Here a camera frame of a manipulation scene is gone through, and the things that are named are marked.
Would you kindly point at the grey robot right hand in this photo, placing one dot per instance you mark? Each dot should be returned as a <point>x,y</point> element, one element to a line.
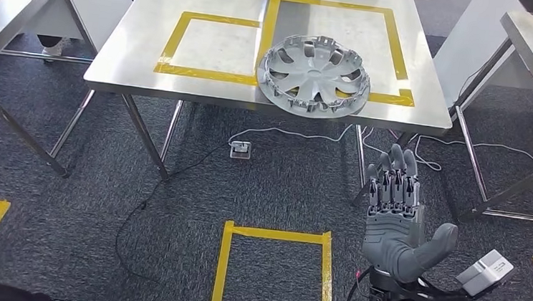
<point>392,240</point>

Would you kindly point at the silver plastic wheel cover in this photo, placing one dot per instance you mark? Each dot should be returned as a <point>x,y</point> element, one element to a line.
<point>313,72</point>

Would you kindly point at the silver floor socket box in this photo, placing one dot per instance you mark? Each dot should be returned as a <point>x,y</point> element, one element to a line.
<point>240,149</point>

